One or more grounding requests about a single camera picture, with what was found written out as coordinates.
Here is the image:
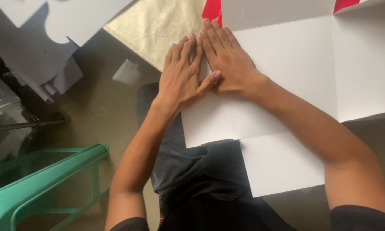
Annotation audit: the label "person's right hand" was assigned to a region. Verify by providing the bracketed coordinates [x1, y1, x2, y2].
[200, 18, 268, 101]

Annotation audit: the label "person's left hand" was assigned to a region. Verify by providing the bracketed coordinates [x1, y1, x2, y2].
[156, 33, 222, 111]

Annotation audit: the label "white cardboard box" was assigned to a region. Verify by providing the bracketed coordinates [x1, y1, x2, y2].
[169, 0, 385, 198]

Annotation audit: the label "small white folded paper piece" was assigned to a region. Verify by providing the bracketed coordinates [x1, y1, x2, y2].
[112, 59, 142, 86]

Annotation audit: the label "gold foil paper sheet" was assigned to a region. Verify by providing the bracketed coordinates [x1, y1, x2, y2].
[103, 0, 208, 72]

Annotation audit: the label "person's dark trousers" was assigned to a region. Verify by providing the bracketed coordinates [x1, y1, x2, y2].
[135, 82, 299, 231]

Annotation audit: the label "stack of white cardboard cutouts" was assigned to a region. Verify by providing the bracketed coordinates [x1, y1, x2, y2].
[0, 0, 136, 104]

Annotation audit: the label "black metal rod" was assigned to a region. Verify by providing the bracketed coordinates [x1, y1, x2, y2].
[0, 112, 72, 133]

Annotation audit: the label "clear plastic bag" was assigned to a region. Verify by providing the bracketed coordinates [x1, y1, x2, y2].
[0, 72, 36, 161]

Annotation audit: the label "green plastic stool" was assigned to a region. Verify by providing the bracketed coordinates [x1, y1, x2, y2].
[0, 143, 110, 231]

